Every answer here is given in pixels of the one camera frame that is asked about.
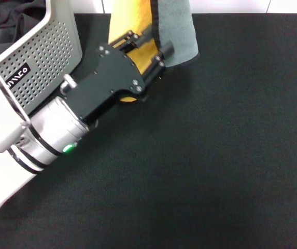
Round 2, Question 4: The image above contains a grey-green towel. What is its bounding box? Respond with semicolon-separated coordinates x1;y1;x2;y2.
108;0;200;103

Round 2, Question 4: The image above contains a black crumpled cloth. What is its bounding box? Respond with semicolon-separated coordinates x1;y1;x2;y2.
0;0;47;64

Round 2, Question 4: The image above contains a black tablecloth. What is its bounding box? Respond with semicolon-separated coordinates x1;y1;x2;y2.
0;12;297;249

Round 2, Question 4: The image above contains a grey perforated storage box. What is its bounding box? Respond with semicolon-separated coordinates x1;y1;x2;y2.
0;0;83;116

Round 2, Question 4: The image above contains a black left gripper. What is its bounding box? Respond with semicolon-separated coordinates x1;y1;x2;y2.
67;24;176;123

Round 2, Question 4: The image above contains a left gripper cable with connector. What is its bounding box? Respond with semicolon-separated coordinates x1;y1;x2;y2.
59;74;78;96

